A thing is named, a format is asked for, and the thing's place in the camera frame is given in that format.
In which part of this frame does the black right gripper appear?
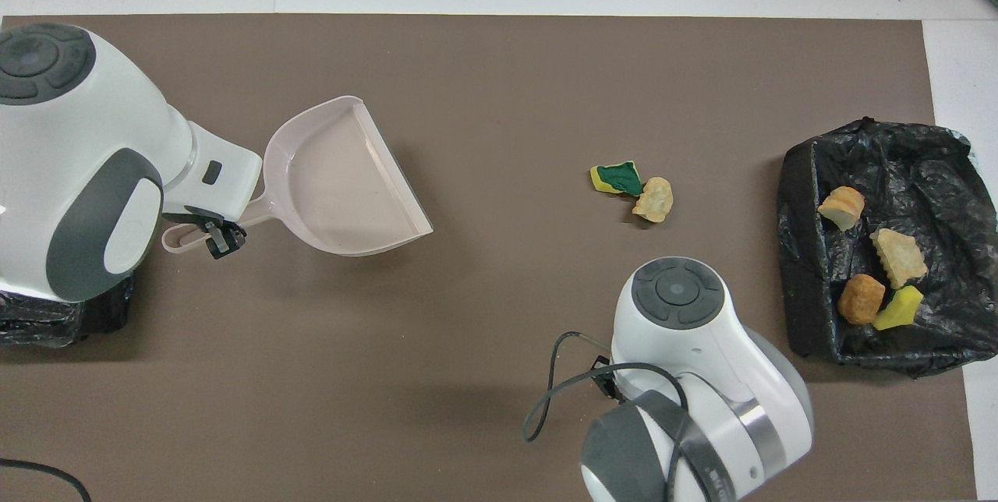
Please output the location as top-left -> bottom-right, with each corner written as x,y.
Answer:
589,355 -> 621,396

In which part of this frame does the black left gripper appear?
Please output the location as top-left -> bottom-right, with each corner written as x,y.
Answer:
162,205 -> 248,260

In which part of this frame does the beige plastic dustpan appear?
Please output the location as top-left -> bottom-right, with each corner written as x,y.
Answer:
161,95 -> 434,258

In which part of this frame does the rounded beige sponge scrap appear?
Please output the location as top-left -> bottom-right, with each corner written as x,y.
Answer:
632,176 -> 674,224

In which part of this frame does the green yellow sponge piece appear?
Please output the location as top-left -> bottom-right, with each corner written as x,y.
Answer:
589,161 -> 645,197

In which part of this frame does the brown sponge lump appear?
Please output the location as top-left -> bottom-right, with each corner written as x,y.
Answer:
837,274 -> 887,326

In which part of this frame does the small yellow green sponge scrap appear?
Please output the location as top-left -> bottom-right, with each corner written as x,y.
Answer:
872,285 -> 925,331

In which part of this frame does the large beige sponge chunk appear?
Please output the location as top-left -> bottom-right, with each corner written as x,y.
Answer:
869,228 -> 929,289

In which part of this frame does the bin with smooth black bag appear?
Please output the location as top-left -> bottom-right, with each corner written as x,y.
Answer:
0,272 -> 136,348

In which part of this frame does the bin with crumpled black bag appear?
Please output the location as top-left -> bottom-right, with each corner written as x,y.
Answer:
777,118 -> 998,378

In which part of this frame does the brown table mat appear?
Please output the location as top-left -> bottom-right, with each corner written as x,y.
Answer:
0,14 -> 978,502

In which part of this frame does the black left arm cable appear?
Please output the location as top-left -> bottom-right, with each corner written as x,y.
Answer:
0,457 -> 94,502

